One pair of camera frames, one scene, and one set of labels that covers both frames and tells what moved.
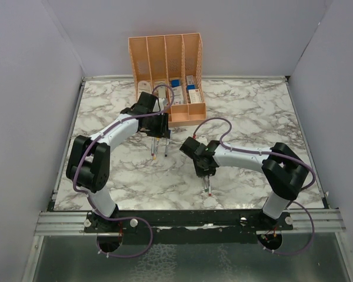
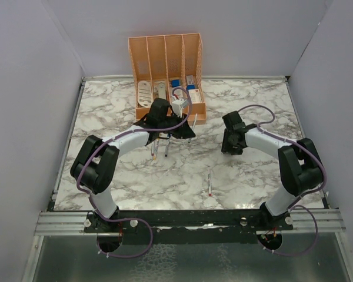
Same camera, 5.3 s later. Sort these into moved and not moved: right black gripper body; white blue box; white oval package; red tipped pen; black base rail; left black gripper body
Moved: right black gripper body; left black gripper body
Not moved: white blue box; black base rail; red tipped pen; white oval package
